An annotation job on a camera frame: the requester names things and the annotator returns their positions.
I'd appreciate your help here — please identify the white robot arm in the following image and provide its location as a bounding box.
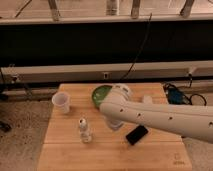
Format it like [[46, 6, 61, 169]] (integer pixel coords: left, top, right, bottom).
[[99, 84, 213, 143]]

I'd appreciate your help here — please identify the white plastic cup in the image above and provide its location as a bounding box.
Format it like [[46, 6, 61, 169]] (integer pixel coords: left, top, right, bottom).
[[52, 92, 70, 114]]

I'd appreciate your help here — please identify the blue device on floor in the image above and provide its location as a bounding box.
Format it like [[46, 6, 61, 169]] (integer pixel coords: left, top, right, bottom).
[[168, 89, 183, 104]]

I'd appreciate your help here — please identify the white rectangular block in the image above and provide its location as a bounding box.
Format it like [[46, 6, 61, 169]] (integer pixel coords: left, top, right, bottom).
[[142, 95, 153, 104]]

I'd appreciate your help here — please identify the wooden table board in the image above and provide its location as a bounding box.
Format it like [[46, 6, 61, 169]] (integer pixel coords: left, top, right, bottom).
[[37, 84, 192, 171]]

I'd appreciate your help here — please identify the black smartphone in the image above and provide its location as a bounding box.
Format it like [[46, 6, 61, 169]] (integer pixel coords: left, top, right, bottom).
[[126, 125, 148, 145]]

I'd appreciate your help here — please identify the black floor cable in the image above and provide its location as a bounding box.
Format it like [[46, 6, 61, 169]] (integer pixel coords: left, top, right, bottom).
[[162, 73, 208, 107]]

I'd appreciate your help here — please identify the black hanging cable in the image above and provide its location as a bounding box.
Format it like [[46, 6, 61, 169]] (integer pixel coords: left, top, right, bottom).
[[119, 12, 153, 81]]

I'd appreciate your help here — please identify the green bowl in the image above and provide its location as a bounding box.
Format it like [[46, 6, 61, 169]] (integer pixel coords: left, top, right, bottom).
[[91, 85, 112, 108]]

